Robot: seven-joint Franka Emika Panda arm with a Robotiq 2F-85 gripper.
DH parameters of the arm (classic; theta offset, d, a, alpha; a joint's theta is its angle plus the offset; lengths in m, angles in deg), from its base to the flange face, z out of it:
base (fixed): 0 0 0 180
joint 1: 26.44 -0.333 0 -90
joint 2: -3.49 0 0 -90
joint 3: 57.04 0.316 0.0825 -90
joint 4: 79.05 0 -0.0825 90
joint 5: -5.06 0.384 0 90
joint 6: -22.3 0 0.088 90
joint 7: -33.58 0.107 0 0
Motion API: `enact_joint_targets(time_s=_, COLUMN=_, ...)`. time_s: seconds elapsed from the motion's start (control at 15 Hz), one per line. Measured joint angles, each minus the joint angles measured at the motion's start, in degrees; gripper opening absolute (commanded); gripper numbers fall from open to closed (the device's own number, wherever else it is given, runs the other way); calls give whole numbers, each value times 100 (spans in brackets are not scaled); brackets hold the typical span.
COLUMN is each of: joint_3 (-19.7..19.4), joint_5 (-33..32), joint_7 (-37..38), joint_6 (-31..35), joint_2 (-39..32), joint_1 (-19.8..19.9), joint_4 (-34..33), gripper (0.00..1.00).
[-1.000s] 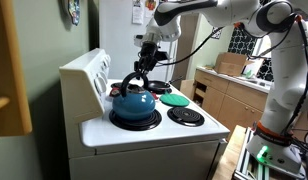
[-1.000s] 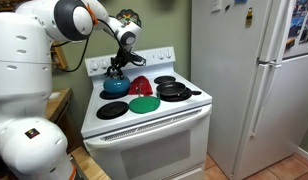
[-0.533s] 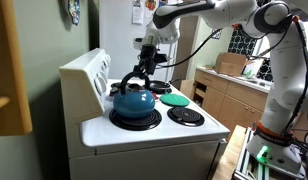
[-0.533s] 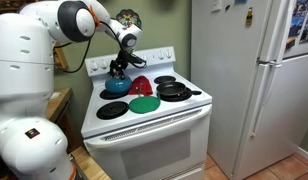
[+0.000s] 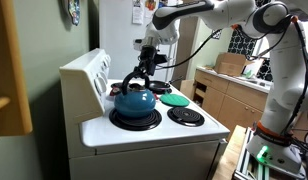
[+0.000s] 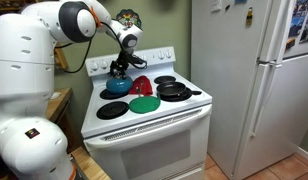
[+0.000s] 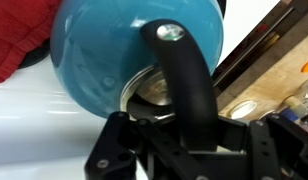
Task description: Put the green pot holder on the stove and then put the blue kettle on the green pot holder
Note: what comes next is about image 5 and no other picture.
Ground aluminium frame base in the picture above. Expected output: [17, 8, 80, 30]
[233, 128, 308, 180]

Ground blue kettle with black handle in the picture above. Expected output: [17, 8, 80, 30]
[113, 70, 157, 119]

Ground white paper note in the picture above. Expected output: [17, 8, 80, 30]
[131, 0, 145, 25]

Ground wooden wall shelf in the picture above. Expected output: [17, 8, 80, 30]
[0, 0, 33, 139]

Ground open cardboard box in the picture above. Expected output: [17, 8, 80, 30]
[213, 52, 248, 77]

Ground beige kitchen counter cabinet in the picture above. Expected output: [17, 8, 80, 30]
[193, 65, 273, 136]

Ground green plate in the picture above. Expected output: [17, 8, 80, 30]
[159, 93, 191, 108]

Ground white electric stove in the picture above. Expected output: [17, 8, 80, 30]
[58, 48, 231, 180]

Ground colourful decorative wall plate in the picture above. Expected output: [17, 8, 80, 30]
[67, 0, 81, 27]

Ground colourful printed paper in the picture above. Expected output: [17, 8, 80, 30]
[143, 0, 158, 18]

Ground white refrigerator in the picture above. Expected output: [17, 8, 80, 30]
[98, 0, 182, 82]

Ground black coil stove burner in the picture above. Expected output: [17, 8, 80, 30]
[110, 81, 129, 90]
[108, 107, 163, 132]
[166, 106, 206, 127]

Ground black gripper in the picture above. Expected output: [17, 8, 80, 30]
[133, 45, 168, 80]

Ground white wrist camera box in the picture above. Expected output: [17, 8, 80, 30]
[132, 38, 145, 51]

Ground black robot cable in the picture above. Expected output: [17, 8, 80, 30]
[156, 14, 308, 135]

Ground small patterned framed picture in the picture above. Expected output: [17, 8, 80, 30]
[211, 29, 223, 40]

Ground black frying pan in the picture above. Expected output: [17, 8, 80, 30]
[147, 76, 184, 95]

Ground black white patterned curtain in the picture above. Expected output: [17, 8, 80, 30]
[227, 29, 259, 56]

